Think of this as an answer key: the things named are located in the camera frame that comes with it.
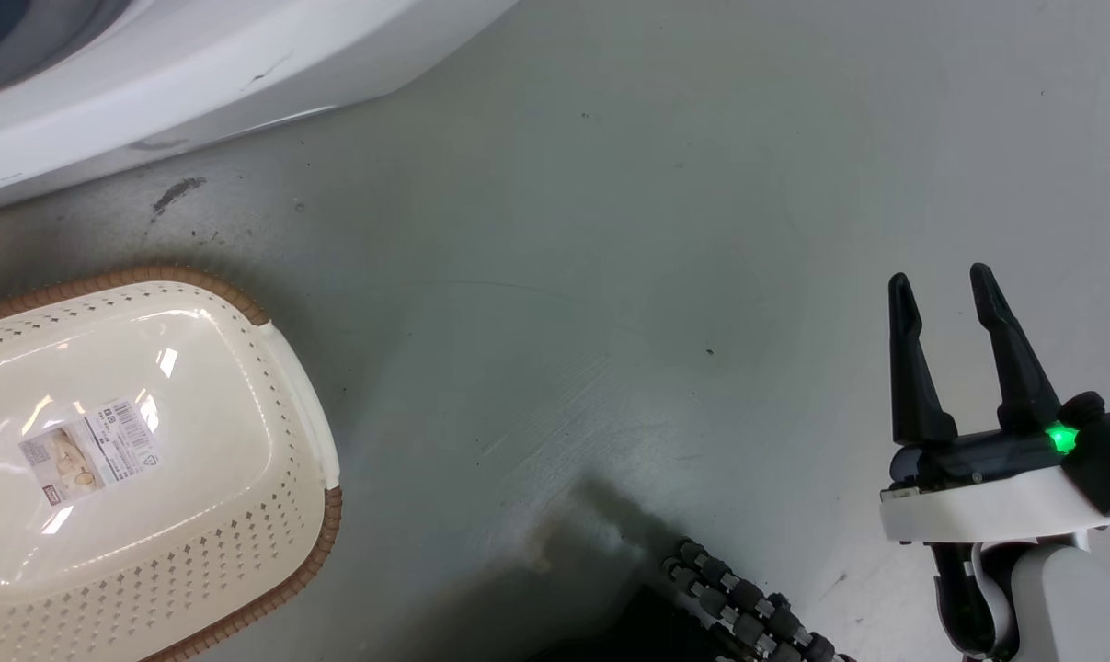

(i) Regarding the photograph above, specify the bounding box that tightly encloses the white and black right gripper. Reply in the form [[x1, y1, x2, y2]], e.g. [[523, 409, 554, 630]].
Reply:
[[879, 263, 1110, 543]]

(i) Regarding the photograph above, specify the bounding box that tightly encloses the cream plastic laundry basket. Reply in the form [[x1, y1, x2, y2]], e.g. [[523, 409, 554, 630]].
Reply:
[[0, 266, 344, 662]]

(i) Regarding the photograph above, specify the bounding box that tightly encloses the white washing machine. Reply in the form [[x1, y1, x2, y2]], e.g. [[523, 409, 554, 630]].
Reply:
[[0, 0, 519, 217]]

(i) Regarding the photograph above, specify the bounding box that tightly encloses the paper product label sticker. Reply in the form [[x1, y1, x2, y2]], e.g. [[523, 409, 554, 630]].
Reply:
[[18, 397, 163, 508]]

